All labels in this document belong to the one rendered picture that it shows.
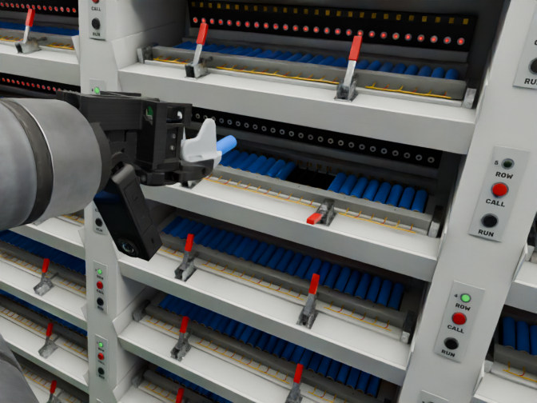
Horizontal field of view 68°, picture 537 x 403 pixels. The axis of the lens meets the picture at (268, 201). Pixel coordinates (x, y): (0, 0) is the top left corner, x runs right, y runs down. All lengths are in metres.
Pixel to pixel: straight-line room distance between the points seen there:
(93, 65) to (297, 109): 0.42
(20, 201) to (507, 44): 0.53
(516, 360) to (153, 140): 0.63
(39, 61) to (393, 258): 0.78
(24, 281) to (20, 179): 0.98
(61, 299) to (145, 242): 0.76
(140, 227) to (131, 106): 0.11
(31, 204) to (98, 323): 0.77
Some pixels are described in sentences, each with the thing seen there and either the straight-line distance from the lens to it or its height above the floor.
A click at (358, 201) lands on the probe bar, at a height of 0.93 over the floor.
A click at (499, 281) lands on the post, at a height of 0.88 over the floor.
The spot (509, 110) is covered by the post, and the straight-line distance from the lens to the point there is 0.58.
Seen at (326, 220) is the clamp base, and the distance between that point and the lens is 0.64.
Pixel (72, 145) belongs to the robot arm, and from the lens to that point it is 0.31.
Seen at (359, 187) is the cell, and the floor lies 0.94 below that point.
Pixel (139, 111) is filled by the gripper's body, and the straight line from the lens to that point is 0.39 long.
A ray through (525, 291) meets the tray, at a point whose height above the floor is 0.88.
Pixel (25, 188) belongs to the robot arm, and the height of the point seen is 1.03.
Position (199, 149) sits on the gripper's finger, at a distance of 0.45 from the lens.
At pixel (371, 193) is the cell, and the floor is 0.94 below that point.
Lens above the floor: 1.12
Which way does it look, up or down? 18 degrees down
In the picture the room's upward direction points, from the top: 7 degrees clockwise
